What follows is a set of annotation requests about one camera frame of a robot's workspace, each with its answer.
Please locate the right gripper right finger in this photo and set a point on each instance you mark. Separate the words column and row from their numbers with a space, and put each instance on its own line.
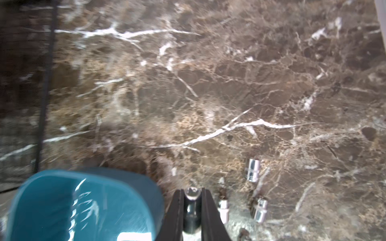
column 212, row 226

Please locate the chrome socket four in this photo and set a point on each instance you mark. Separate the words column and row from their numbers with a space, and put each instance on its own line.
column 223, row 210

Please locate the chrome socket one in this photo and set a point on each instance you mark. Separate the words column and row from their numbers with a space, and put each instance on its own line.
column 252, row 170

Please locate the black wire mesh organizer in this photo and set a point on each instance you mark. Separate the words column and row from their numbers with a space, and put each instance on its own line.
column 27, row 38

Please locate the teal plastic storage box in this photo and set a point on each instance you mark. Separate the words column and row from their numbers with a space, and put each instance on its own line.
column 93, row 204

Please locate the chrome socket five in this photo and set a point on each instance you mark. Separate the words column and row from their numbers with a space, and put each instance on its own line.
column 192, row 210

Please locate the chrome socket two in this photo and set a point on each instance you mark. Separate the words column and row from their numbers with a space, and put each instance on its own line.
column 244, row 235

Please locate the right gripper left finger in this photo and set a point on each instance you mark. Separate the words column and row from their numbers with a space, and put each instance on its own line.
column 172, row 226

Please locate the chrome socket three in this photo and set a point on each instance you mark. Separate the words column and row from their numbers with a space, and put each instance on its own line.
column 259, row 210

